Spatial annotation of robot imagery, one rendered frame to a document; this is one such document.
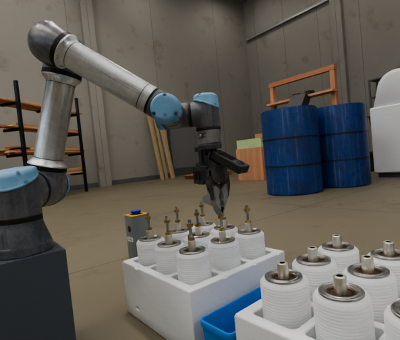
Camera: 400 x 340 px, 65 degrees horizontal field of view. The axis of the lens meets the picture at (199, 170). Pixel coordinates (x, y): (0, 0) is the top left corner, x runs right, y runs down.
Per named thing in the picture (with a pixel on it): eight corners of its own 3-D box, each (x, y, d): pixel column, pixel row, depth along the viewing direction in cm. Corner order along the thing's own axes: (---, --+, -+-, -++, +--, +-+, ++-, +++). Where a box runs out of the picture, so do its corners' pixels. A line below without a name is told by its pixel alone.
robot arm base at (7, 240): (-8, 265, 76) (-13, 224, 75) (-11, 253, 88) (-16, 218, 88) (59, 249, 85) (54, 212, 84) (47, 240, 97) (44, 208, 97)
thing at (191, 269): (201, 325, 82) (193, 258, 82) (175, 316, 89) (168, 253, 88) (222, 309, 90) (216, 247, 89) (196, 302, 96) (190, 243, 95)
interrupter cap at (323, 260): (320, 270, 66) (320, 266, 66) (289, 263, 72) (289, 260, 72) (337, 260, 71) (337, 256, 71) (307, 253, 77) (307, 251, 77)
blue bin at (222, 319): (235, 390, 68) (229, 336, 68) (202, 367, 77) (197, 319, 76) (309, 330, 87) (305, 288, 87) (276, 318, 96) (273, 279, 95)
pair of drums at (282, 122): (383, 181, 375) (377, 100, 371) (310, 198, 307) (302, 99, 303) (325, 181, 443) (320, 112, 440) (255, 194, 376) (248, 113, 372)
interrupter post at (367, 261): (372, 276, 61) (371, 259, 61) (359, 273, 63) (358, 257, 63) (376, 272, 63) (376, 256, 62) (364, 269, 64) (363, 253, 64)
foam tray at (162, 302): (196, 362, 79) (189, 291, 78) (127, 312, 109) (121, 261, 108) (289, 304, 103) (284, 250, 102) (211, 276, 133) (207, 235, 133)
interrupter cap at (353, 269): (382, 283, 57) (381, 280, 57) (340, 274, 63) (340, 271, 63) (396, 270, 62) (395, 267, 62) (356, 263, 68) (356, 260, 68)
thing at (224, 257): (219, 308, 90) (214, 247, 90) (208, 295, 100) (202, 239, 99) (249, 301, 93) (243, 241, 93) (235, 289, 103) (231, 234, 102)
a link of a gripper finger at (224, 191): (216, 210, 101) (212, 182, 101) (231, 212, 97) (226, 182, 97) (210, 213, 99) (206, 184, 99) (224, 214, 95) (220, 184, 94)
